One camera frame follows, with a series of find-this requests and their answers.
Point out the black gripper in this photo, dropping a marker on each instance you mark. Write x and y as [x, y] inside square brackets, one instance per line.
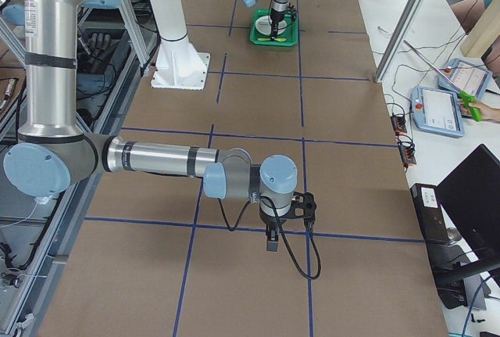
[269, 221]
[276, 16]

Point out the yellow plastic spoon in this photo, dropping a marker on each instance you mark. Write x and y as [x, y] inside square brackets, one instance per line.
[279, 40]

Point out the person's hand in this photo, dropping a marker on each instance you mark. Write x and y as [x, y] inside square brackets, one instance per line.
[487, 112]

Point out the white round plate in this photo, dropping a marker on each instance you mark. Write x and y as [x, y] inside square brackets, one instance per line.
[263, 26]

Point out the green plastic tray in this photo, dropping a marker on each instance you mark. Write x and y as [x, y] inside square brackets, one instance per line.
[291, 33]

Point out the black computer box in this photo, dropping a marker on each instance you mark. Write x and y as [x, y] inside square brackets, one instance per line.
[429, 213]

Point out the blue teach pendant near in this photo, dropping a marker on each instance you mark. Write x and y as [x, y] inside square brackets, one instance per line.
[437, 111]

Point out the blue teach pendant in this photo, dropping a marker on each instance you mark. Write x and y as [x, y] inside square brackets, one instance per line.
[470, 78]
[437, 111]

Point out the blue teach pendant far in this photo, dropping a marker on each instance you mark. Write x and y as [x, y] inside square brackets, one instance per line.
[470, 78]

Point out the black monitor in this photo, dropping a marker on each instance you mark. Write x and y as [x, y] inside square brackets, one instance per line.
[470, 197]

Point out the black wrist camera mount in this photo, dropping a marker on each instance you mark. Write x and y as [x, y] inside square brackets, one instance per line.
[303, 206]
[292, 12]

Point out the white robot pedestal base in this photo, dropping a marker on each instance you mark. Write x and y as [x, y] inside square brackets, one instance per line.
[178, 64]

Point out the aluminium frame post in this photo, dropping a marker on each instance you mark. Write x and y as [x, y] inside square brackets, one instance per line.
[408, 15]

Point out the green handled grabber tool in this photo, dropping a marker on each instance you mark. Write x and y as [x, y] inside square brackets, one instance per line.
[467, 99]

